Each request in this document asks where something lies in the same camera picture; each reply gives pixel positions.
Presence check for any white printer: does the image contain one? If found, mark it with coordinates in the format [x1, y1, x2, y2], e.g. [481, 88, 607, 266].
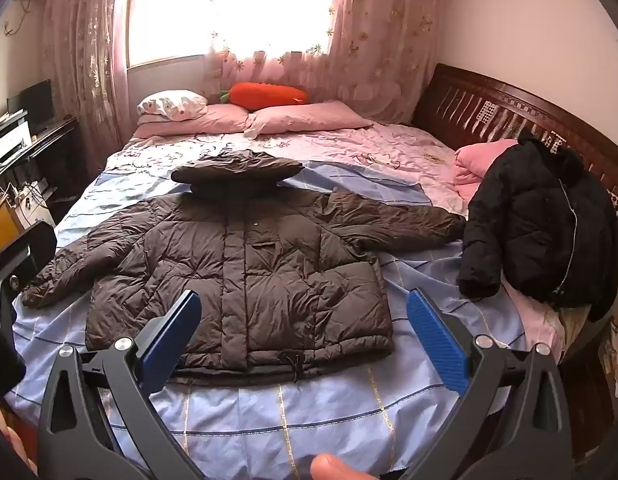
[0, 122, 33, 172]

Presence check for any dark desk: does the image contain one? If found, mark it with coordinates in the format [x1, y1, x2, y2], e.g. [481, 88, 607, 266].
[0, 116, 83, 211]

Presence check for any brown puffer jacket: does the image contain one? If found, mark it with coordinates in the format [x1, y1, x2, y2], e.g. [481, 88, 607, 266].
[20, 149, 467, 378]

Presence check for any pink pillow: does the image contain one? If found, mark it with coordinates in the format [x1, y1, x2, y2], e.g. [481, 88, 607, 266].
[244, 100, 374, 138]
[134, 104, 252, 137]

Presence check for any person's right hand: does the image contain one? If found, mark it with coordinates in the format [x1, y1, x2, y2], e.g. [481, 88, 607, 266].
[310, 452, 384, 480]

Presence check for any pink floral curtain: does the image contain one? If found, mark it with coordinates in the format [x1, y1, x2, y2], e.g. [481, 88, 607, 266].
[41, 0, 140, 161]
[204, 0, 452, 126]

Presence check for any dark wooden headboard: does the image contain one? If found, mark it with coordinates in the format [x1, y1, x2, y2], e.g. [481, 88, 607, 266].
[411, 62, 618, 281]

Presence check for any orange carrot plush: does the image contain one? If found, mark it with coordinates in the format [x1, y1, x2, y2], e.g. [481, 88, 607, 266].
[219, 82, 310, 110]

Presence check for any pink printed bedsheet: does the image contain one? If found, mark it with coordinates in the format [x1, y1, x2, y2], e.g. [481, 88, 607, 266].
[106, 120, 564, 361]

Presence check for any blue checked bedsheet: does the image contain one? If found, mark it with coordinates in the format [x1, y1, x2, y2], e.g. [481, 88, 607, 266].
[4, 160, 532, 480]

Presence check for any window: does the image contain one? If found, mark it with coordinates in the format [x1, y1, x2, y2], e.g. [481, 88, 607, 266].
[128, 0, 340, 69]

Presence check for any pink folded quilt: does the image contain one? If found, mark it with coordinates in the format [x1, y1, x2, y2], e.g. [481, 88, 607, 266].
[454, 139, 527, 201]

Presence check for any yellow box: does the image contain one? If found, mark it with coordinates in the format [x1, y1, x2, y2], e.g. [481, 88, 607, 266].
[0, 195, 26, 253]

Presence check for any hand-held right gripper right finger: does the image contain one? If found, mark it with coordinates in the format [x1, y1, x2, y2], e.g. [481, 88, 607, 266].
[406, 287, 574, 480]

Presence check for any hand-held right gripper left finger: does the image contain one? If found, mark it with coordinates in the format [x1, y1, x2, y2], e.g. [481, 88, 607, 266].
[37, 289, 210, 480]

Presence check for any white box with cables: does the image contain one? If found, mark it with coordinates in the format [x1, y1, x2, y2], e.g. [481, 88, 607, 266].
[11, 180, 57, 226]

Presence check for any black monitor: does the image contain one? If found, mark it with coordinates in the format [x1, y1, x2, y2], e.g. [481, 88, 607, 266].
[19, 79, 56, 136]

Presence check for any printed paper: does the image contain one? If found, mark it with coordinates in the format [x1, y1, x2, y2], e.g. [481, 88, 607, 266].
[599, 315, 618, 403]

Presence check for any white floral pillow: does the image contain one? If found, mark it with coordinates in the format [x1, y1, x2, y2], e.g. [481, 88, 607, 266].
[137, 90, 210, 122]

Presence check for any black puffer jacket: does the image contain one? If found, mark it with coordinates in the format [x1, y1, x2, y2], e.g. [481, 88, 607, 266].
[457, 129, 618, 323]

